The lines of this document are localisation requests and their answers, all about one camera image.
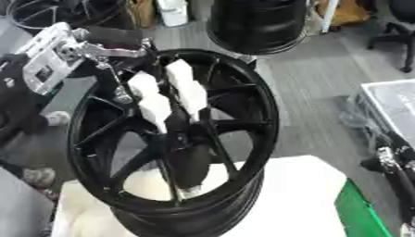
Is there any white foam block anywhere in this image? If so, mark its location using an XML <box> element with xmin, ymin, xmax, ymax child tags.
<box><xmin>50</xmin><ymin>155</ymin><xmax>349</xmax><ymax>237</ymax></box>

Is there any white container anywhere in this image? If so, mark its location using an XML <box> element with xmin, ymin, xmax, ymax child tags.
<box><xmin>154</xmin><ymin>0</ymin><xmax>190</xmax><ymax>28</ymax></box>

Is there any grey tray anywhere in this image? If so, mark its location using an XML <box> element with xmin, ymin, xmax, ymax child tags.
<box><xmin>358</xmin><ymin>79</ymin><xmax>415</xmax><ymax>147</ymax></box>

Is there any green board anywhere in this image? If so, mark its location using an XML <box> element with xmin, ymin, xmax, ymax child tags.
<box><xmin>333</xmin><ymin>179</ymin><xmax>396</xmax><ymax>237</ymax></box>

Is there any black office chair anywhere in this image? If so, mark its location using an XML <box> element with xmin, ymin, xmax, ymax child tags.
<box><xmin>366</xmin><ymin>0</ymin><xmax>415</xmax><ymax>74</ymax></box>

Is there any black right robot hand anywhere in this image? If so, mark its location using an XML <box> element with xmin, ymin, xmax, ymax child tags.
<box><xmin>359</xmin><ymin>135</ymin><xmax>415</xmax><ymax>202</ymax></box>

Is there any black spoked wheel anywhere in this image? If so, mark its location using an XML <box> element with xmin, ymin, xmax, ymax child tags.
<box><xmin>65</xmin><ymin>48</ymin><xmax>283</xmax><ymax>237</ymax></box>

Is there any black wire wheel rim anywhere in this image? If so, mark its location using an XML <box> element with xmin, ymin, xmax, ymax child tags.
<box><xmin>6</xmin><ymin>0</ymin><xmax>135</xmax><ymax>31</ymax></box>

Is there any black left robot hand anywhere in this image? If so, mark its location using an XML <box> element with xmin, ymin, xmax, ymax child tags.
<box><xmin>57</xmin><ymin>25</ymin><xmax>159</xmax><ymax>106</ymax></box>

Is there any tan cardboard box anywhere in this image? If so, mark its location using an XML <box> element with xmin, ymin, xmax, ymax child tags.
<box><xmin>316</xmin><ymin>0</ymin><xmax>373</xmax><ymax>28</ymax></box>

